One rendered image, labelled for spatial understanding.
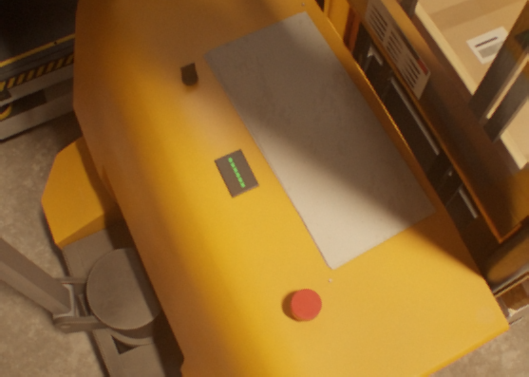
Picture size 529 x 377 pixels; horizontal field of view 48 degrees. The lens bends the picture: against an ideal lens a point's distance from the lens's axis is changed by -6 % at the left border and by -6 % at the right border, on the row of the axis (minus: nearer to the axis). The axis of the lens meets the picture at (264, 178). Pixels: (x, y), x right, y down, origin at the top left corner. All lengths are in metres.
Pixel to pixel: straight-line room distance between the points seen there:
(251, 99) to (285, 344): 0.35
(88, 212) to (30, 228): 0.46
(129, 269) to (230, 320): 0.51
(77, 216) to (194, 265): 0.64
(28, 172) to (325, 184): 1.25
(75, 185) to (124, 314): 0.36
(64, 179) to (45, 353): 0.52
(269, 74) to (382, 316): 0.38
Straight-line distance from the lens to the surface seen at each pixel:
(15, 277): 1.07
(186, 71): 0.91
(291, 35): 0.97
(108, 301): 1.31
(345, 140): 0.89
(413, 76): 0.86
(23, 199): 1.93
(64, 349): 1.78
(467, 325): 0.85
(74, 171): 1.50
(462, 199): 1.25
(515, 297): 1.33
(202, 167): 0.87
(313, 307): 0.78
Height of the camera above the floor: 1.69
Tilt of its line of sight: 68 degrees down
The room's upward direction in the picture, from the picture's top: 1 degrees clockwise
